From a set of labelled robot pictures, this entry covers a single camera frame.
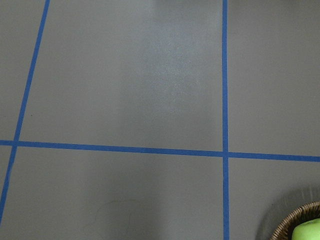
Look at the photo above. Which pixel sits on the woven wicker basket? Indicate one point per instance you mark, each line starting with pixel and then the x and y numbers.
pixel 302 214

